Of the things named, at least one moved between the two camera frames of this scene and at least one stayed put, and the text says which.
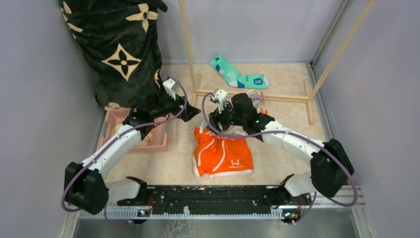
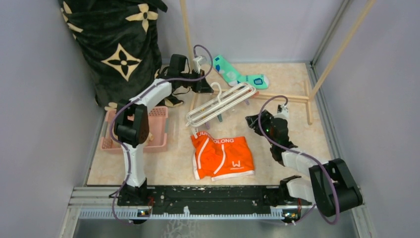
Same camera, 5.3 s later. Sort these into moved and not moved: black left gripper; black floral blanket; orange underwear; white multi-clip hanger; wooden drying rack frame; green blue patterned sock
Moved: black left gripper; white multi-clip hanger
Not moved: wooden drying rack frame; orange underwear; black floral blanket; green blue patterned sock
